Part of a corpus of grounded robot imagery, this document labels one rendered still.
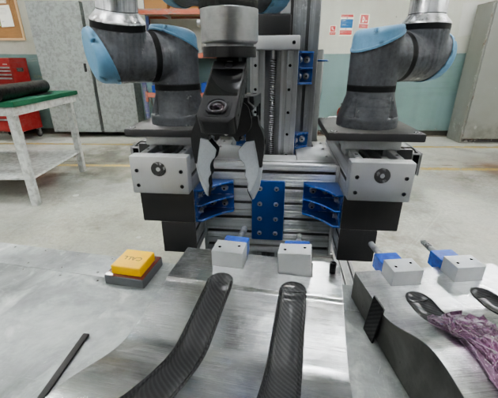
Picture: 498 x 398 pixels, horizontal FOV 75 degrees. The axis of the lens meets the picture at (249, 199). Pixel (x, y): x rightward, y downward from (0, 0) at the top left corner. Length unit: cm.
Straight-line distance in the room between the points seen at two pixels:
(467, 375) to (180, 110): 74
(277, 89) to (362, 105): 25
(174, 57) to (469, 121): 556
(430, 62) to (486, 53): 512
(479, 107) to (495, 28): 107
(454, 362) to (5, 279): 75
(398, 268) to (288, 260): 18
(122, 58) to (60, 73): 541
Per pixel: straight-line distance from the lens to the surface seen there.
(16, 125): 329
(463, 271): 65
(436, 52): 96
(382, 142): 85
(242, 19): 45
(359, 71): 86
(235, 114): 38
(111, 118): 595
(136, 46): 82
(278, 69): 97
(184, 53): 87
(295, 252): 50
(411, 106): 623
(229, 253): 51
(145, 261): 67
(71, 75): 613
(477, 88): 608
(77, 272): 75
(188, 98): 87
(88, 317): 63
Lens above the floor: 119
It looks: 23 degrees down
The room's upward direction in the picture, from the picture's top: straight up
